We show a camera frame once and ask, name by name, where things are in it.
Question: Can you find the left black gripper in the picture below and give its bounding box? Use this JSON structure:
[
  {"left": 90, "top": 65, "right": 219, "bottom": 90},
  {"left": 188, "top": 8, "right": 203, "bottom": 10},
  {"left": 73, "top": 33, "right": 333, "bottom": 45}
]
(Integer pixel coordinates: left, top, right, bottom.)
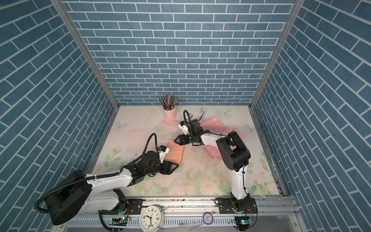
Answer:
[{"left": 144, "top": 159, "right": 180, "bottom": 177}]

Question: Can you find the orange paper box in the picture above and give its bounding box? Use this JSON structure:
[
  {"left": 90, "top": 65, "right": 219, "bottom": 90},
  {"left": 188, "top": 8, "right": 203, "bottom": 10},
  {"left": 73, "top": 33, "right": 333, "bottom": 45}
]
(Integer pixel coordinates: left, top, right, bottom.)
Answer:
[{"left": 164, "top": 140, "right": 185, "bottom": 165}]

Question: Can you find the toothpaste tube packet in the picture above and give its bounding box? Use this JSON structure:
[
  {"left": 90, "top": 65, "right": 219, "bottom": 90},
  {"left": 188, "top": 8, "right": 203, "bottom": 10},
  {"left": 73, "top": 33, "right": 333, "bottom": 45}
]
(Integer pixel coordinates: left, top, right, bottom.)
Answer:
[{"left": 197, "top": 107, "right": 207, "bottom": 123}]

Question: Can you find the pink paper box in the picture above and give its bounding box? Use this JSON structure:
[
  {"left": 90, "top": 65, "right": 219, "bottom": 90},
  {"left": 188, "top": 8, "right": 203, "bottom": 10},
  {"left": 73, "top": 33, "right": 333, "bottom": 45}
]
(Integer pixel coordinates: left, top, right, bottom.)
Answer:
[{"left": 200, "top": 117, "right": 244, "bottom": 160}]

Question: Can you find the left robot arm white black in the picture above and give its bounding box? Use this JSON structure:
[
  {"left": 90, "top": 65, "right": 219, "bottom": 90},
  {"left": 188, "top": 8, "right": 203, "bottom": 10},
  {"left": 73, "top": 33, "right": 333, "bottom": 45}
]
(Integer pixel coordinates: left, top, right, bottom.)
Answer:
[{"left": 33, "top": 151, "right": 179, "bottom": 225}]

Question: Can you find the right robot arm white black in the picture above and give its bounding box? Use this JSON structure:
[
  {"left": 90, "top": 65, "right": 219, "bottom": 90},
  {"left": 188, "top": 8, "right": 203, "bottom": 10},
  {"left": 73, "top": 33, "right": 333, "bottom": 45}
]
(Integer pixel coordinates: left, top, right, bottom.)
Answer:
[{"left": 174, "top": 119, "right": 251, "bottom": 207}]

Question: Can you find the pink pencil cup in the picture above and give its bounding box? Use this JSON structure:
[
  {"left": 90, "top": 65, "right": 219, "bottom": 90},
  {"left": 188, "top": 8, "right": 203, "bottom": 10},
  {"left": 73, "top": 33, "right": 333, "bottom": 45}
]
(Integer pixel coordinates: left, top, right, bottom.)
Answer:
[{"left": 163, "top": 108, "right": 177, "bottom": 120}]

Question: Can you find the coloured pencils bunch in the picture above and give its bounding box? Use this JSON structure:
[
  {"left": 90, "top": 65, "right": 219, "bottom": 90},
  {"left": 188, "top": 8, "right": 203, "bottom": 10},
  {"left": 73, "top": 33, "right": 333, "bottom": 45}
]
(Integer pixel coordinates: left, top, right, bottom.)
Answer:
[{"left": 159, "top": 95, "right": 178, "bottom": 111}]

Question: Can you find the white alarm clock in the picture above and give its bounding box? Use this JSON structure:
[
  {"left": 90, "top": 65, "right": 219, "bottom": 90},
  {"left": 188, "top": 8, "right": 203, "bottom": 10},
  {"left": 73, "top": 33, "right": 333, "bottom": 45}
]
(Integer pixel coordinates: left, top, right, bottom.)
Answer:
[{"left": 140, "top": 205, "right": 165, "bottom": 232}]

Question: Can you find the purple tape roll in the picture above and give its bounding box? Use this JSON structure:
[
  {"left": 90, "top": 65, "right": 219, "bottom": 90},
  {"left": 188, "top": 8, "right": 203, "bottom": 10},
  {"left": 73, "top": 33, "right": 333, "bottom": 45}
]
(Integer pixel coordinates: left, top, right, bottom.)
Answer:
[{"left": 203, "top": 212, "right": 214, "bottom": 226}]

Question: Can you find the left circuit board green led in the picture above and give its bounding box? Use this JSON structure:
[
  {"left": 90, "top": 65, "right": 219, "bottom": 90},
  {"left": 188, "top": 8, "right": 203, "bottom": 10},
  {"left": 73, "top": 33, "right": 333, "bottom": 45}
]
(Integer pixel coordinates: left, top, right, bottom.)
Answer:
[{"left": 109, "top": 217, "right": 128, "bottom": 227}]

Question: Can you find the circuit board green led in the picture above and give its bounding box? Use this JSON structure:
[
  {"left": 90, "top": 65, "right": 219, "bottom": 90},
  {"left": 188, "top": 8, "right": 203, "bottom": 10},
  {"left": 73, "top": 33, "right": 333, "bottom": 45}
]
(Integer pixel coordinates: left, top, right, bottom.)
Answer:
[
  {"left": 109, "top": 217, "right": 128, "bottom": 227},
  {"left": 234, "top": 216, "right": 250, "bottom": 232}
]

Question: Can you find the right circuit board green led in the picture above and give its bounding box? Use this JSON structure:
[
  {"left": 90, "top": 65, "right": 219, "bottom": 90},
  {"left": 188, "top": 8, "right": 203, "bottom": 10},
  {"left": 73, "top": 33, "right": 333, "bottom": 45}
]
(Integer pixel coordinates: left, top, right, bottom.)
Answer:
[{"left": 234, "top": 216, "right": 250, "bottom": 232}]

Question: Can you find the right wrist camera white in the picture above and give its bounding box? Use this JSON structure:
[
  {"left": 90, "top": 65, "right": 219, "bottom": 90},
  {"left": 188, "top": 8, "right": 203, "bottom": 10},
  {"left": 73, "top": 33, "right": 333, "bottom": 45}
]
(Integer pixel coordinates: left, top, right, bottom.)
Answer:
[{"left": 178, "top": 121, "right": 189, "bottom": 135}]

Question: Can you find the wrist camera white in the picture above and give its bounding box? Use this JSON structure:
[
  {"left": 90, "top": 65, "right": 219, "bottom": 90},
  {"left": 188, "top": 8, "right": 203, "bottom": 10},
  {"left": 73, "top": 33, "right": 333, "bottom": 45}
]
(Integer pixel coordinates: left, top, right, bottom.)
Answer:
[
  {"left": 178, "top": 121, "right": 189, "bottom": 135},
  {"left": 158, "top": 146, "right": 170, "bottom": 163}
]

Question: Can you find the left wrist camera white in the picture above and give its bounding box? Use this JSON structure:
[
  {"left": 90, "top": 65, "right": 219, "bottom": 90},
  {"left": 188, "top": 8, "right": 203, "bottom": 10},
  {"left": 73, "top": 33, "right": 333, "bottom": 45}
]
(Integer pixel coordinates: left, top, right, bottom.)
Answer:
[{"left": 158, "top": 146, "right": 170, "bottom": 163}]

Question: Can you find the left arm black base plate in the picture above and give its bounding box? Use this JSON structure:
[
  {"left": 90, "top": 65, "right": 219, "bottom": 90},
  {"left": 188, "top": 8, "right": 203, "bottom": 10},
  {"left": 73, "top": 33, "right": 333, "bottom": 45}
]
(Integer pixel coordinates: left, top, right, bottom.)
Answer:
[{"left": 101, "top": 199, "right": 144, "bottom": 215}]

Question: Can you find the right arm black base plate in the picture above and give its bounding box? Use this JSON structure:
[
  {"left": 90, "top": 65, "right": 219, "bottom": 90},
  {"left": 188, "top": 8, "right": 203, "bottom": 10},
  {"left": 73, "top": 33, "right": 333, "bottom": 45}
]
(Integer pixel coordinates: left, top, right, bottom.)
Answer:
[{"left": 214, "top": 196, "right": 258, "bottom": 214}]

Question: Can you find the aluminium front rail frame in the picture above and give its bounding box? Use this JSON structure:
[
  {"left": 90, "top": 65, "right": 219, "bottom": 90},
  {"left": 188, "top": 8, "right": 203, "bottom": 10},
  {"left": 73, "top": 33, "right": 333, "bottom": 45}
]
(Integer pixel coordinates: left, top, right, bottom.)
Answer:
[{"left": 52, "top": 195, "right": 306, "bottom": 232}]

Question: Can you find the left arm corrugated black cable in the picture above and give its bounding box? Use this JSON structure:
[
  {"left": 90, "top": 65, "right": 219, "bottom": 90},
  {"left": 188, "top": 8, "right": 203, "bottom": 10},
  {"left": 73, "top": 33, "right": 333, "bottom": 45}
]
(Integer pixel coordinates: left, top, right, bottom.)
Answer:
[{"left": 34, "top": 133, "right": 158, "bottom": 214}]

